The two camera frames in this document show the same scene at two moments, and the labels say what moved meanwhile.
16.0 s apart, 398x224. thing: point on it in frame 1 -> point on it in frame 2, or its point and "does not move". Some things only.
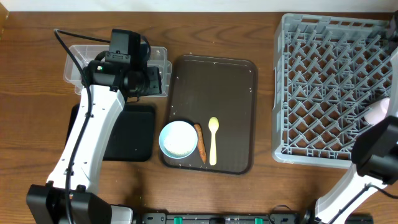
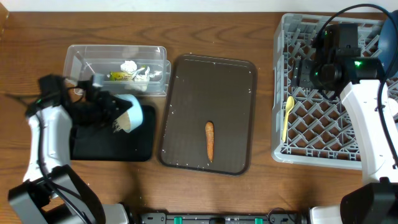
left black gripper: [154, 83] -> [103, 102]
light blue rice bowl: [178, 139] -> [132, 118]
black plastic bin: [134, 139] does not move
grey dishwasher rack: [327, 70] does not move
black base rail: [221, 218] does not move
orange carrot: [201, 142] -> [209, 130]
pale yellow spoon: [213, 126] -> [290, 103]
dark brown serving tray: [203, 87] does not move
